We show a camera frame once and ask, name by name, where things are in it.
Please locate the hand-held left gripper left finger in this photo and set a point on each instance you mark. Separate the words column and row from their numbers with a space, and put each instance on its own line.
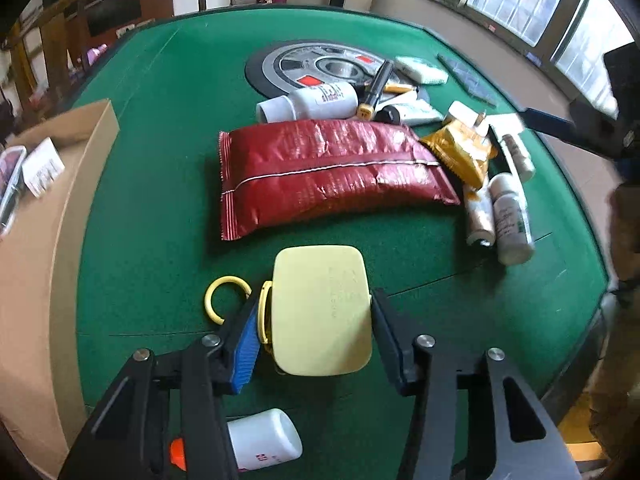
column 244, row 355

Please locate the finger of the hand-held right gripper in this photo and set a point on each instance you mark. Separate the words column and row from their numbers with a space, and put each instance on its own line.
column 547, row 121

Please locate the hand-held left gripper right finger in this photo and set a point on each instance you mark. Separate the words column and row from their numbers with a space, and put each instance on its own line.
column 395, row 355

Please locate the white bottle orange cap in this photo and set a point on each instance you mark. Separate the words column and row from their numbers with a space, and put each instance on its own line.
column 265, row 437

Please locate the yellow cracker packet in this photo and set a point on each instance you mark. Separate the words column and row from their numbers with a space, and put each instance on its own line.
column 457, row 152

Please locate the white bottle grey label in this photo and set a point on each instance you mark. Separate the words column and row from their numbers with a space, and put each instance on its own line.
column 510, row 220

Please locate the white sachet packet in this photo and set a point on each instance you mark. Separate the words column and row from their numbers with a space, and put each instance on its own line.
column 477, row 215

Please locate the white tube black cap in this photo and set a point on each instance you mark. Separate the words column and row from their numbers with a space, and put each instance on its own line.
column 415, row 112

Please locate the red zip pouch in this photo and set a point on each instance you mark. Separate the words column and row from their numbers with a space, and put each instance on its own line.
column 325, row 170

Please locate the cardboard box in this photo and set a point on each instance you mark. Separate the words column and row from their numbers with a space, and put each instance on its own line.
column 55, row 260

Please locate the white pill bottle red label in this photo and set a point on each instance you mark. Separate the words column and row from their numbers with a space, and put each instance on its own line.
column 315, row 100

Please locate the white paper card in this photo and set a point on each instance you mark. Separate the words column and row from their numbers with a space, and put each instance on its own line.
column 505, row 122

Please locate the small white spray bottle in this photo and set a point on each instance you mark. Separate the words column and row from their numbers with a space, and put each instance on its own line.
column 517, row 155

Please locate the dark blue flat case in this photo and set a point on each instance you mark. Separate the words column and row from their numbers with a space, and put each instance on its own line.
column 465, row 77

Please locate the white tissue pack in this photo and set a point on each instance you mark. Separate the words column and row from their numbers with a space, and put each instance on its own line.
column 420, row 70

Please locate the beige stick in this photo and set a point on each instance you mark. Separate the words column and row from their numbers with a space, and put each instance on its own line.
column 406, row 96

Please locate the black and orange pen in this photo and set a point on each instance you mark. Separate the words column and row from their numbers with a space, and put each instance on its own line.
column 397, row 87

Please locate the black pen gold end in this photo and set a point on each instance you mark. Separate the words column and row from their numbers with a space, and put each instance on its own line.
column 376, row 87

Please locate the round grey table centre disc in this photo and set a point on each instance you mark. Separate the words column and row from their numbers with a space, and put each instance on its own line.
column 300, row 62

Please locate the small white printed box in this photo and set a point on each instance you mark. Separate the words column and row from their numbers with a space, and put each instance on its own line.
column 44, row 167

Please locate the printed clear pencil case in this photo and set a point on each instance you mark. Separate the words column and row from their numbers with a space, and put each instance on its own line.
column 10, row 175

